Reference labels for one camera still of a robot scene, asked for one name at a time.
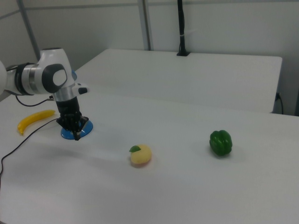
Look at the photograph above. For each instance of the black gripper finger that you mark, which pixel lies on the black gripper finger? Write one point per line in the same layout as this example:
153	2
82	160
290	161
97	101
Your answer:
70	124
83	123

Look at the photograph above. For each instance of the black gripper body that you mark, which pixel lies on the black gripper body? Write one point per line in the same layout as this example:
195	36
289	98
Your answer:
67	107

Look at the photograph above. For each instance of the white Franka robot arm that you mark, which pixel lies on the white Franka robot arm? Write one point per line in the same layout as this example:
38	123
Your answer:
51	60

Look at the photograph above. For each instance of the blue desk lamp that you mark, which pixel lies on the blue desk lamp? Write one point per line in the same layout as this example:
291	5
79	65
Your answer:
88	128

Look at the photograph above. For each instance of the yellow toy banana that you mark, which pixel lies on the yellow toy banana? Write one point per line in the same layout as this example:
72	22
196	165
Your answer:
35	117

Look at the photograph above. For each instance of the yellow peach with green leaf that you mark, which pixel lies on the yellow peach with green leaf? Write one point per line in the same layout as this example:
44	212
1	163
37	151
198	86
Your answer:
142	156

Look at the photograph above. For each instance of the black pole with clamp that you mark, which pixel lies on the black pole with clamp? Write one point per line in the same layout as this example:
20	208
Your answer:
181	35

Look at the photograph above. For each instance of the green toy bell pepper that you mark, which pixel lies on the green toy bell pepper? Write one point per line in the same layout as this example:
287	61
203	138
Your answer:
220	143

